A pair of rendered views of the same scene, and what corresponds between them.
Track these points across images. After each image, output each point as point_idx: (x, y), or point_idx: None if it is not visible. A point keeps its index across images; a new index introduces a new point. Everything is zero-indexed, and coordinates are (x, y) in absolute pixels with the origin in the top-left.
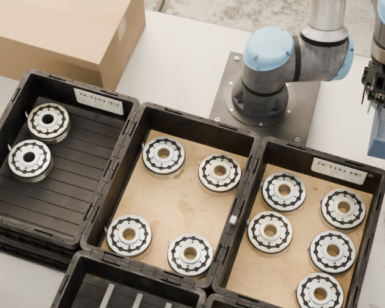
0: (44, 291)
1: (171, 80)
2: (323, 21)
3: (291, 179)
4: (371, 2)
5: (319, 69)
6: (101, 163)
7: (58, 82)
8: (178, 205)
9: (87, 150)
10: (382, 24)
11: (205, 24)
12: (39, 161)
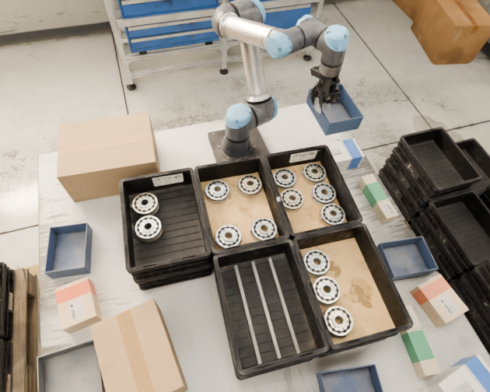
0: (193, 293)
1: (186, 159)
2: (259, 89)
3: (284, 170)
4: (315, 47)
5: (265, 115)
6: (187, 211)
7: (141, 179)
8: (239, 210)
9: (174, 208)
10: (331, 51)
11: (184, 127)
12: (155, 225)
